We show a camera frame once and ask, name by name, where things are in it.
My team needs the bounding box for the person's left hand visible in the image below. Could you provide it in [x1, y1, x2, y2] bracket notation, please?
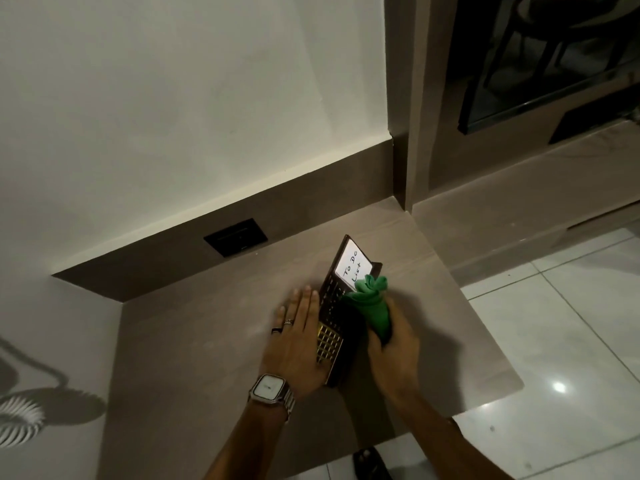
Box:
[260, 287, 329, 393]

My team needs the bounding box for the person's right hand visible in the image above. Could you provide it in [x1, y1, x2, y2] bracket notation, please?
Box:
[367, 300, 422, 396]

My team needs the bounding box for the dark folding calculator with notepad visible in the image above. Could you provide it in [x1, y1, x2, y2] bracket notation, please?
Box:
[315, 234, 384, 388]

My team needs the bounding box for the green cloth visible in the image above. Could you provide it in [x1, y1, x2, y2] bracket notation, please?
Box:
[341, 274, 394, 345]

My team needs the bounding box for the person's right forearm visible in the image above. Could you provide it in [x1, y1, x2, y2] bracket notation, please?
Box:
[395, 387, 517, 480]

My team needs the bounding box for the person's left forearm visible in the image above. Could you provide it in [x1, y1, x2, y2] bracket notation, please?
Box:
[202, 395, 297, 480]

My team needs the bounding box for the silver square wristwatch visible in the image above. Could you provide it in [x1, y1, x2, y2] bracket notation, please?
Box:
[248, 373, 297, 424]

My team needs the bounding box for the black shoe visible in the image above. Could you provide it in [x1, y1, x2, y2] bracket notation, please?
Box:
[352, 447, 393, 480]

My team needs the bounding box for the black framed glass door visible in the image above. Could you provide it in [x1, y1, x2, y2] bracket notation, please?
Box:
[457, 0, 640, 136]

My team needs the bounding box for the dark chair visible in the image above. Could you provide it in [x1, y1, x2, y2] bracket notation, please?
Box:
[482, 0, 640, 90]

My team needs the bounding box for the black wall socket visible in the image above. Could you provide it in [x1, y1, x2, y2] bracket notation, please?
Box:
[203, 219, 269, 258]

